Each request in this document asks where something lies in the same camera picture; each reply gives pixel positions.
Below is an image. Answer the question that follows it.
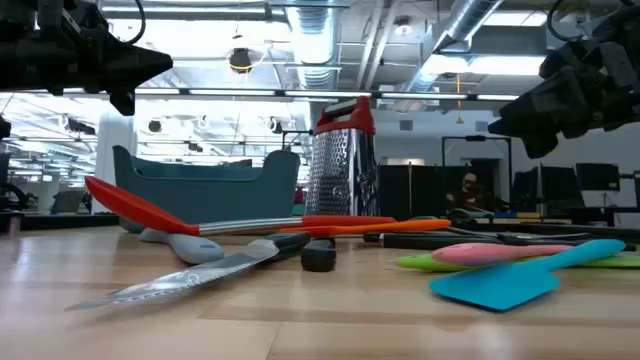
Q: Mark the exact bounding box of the black-bladed paring knife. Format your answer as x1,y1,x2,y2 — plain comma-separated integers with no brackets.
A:
362,231,502,251

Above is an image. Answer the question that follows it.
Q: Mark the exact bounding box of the yellow hanging cord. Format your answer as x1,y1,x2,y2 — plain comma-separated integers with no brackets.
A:
453,73,466,126

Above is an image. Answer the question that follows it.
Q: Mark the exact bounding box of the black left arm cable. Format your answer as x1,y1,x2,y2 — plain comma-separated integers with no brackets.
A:
124,0,148,46

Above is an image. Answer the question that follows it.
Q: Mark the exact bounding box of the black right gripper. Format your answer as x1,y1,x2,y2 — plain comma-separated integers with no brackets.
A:
487,4,640,160

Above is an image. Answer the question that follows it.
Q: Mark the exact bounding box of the person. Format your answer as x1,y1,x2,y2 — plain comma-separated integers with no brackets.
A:
446,172,496,212

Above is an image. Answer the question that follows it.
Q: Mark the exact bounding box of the black partition panel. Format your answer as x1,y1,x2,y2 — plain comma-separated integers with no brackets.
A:
377,164,447,221

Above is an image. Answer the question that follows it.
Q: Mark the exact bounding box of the pink silicone spatula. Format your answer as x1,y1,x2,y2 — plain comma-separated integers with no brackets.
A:
431,242,576,267

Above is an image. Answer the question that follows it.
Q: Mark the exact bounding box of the long serrated knife black handle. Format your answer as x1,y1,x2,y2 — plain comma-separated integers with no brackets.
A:
64,231,312,313

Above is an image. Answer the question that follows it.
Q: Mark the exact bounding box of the black ceiling device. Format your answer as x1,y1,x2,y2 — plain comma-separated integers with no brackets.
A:
228,47,254,76

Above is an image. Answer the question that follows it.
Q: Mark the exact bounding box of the long ceiling light bar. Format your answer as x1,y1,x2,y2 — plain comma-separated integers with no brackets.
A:
134,87,521,102

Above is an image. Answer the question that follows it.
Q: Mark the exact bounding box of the silver ventilation duct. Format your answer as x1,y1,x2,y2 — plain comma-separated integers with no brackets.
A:
286,0,342,92
399,0,506,95

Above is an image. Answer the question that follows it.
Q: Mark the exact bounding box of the black ladle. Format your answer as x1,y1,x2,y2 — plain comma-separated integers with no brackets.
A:
497,233,637,252

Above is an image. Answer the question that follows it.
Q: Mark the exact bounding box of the black background gantry frame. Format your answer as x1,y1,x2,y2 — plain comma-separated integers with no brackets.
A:
441,134,513,201

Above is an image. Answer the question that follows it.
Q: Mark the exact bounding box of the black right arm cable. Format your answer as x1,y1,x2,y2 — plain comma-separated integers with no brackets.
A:
546,0,584,43

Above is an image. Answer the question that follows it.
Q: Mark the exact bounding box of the blue silicone spatula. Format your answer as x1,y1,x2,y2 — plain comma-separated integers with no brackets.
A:
428,238,627,313

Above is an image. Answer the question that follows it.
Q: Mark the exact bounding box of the dark background monitor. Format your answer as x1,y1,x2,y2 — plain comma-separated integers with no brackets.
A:
574,162,622,193
539,165,584,209
510,167,541,211

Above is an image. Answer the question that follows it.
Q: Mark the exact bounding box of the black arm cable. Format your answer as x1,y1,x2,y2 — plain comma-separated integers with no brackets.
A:
124,0,148,46
546,0,584,43

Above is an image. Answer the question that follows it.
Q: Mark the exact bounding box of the teal plastic bin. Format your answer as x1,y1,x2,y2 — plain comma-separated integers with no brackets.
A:
112,144,302,234

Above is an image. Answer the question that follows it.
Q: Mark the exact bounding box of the green silicone spatula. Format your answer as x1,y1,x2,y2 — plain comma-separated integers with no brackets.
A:
395,252,640,273

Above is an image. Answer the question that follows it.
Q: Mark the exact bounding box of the steel box grater red handle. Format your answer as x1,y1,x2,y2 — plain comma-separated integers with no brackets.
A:
304,95,380,218

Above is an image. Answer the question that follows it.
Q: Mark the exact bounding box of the orange silicone spatula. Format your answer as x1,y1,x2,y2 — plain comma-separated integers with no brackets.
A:
279,218,453,238

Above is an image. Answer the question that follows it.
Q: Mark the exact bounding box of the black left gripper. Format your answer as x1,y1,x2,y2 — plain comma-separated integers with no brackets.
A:
0,0,174,117

